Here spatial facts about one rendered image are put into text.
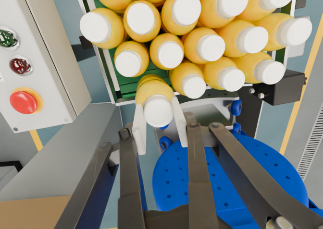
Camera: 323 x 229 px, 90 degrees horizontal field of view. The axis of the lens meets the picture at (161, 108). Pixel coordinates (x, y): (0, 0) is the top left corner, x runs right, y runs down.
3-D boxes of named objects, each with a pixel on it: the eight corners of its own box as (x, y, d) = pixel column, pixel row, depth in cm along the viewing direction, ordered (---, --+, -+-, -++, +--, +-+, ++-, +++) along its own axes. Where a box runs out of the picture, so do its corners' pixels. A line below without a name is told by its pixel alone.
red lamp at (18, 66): (18, 74, 23) (11, 76, 22) (9, 59, 22) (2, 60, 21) (33, 71, 23) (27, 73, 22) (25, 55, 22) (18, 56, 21)
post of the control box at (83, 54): (122, 45, 124) (44, 70, 32) (120, 39, 122) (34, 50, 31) (127, 44, 124) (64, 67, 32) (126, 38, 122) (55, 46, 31)
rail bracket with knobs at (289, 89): (242, 94, 48) (264, 108, 39) (243, 70, 45) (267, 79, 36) (275, 88, 48) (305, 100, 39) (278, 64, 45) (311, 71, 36)
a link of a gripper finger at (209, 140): (190, 138, 14) (225, 132, 14) (180, 112, 18) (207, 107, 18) (192, 152, 14) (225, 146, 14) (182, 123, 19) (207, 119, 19)
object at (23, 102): (22, 113, 25) (16, 116, 24) (9, 91, 24) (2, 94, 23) (44, 109, 25) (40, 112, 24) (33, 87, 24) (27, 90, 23)
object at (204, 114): (179, 116, 47) (188, 142, 35) (178, 109, 46) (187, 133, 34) (213, 110, 47) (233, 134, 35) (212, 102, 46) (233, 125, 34)
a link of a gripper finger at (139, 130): (146, 154, 16) (138, 156, 16) (146, 121, 23) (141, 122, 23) (139, 129, 15) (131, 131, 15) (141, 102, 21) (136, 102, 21)
